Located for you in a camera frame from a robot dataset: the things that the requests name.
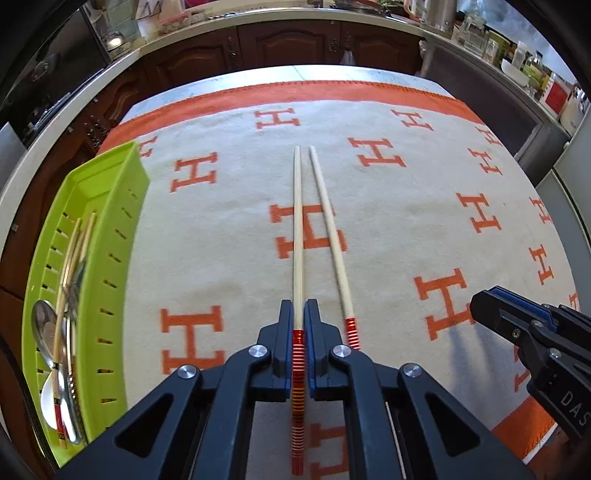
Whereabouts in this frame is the orange and cream printed blanket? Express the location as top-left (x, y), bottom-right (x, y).
top-left (95, 80), bottom-right (583, 480)

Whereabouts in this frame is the stainless steel panel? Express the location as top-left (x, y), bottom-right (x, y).
top-left (0, 121), bottom-right (27, 176)

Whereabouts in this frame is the white ceramic spoon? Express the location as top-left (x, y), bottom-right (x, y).
top-left (40, 369), bottom-right (77, 432)

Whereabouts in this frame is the patterned bowl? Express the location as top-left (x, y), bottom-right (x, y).
top-left (158, 10), bottom-right (192, 34)

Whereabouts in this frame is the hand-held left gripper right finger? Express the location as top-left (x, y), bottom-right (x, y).
top-left (305, 299), bottom-right (536, 480)

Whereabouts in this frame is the clear plastic container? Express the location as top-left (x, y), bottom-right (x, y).
top-left (459, 14), bottom-right (488, 54)

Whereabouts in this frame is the metal fork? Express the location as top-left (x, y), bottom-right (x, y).
top-left (65, 261), bottom-right (88, 324)

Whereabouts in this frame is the white bowl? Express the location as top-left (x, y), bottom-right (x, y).
top-left (500, 60), bottom-right (532, 89)

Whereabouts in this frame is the green labelled bottle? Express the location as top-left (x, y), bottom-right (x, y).
top-left (522, 51), bottom-right (546, 86)

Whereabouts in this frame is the green plastic utensil tray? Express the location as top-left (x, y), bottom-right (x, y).
top-left (21, 141), bottom-right (151, 469)

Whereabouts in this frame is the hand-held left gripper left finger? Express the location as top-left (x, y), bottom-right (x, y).
top-left (58, 299), bottom-right (294, 480)

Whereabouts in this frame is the large metal spoon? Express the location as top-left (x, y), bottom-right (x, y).
top-left (31, 300), bottom-right (63, 370)

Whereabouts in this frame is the steel electric kettle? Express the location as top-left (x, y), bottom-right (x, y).
top-left (403, 0), bottom-right (458, 32)

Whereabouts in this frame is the grey metal cabinet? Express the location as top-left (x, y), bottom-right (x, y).
top-left (418, 34), bottom-right (573, 160)

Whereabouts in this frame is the small metal kettle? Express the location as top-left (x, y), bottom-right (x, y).
top-left (102, 31), bottom-right (130, 54)

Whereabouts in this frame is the steel range hood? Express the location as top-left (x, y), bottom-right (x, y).
top-left (0, 7), bottom-right (114, 139)

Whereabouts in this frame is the pale patterned tablecloth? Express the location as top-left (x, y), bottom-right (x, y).
top-left (117, 65), bottom-right (455, 123)

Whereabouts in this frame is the grey refrigerator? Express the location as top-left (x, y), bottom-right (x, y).
top-left (536, 134), bottom-right (591, 301)

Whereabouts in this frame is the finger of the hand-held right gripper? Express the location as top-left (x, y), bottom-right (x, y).
top-left (488, 286), bottom-right (591, 352)
top-left (470, 290), bottom-right (563, 385)

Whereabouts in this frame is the white kitchen countertop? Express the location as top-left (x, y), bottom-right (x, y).
top-left (0, 9), bottom-right (573, 259)

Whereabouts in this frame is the red box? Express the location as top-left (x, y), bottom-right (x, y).
top-left (539, 73), bottom-right (571, 114)

